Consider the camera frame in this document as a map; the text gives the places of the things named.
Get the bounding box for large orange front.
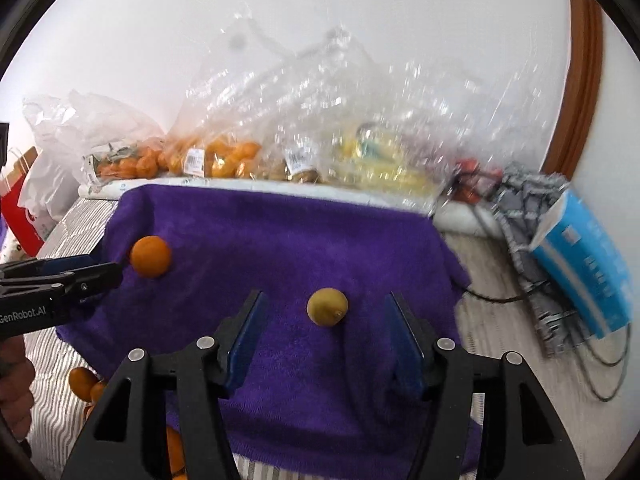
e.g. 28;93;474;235
166;426;188;480

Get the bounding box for large orange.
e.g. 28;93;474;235
129;235;171;278
166;426;188;480

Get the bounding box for yellow-green round fruit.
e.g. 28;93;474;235
306;287;349;327

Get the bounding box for left hand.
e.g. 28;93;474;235
0;336;36;442

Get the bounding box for red paper shopping bag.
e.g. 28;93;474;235
1;146;43;257

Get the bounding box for white plastic bag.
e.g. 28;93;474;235
17;151;79;240

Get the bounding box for clear bag of tangerines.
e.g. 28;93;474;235
22;89;170;188

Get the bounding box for blue tissue box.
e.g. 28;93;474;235
529;188;634;339

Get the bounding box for purple towel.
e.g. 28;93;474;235
58;185;470;479

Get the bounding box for clear bag of oranges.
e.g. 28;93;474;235
157;18;331;183

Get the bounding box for red packaged item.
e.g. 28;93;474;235
451;158;503;205

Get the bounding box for clear bag yellow fruit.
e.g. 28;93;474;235
294;29;551;210

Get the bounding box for black cables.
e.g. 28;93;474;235
444;159;634;403

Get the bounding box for brown wooden door frame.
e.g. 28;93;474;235
542;0;604;179

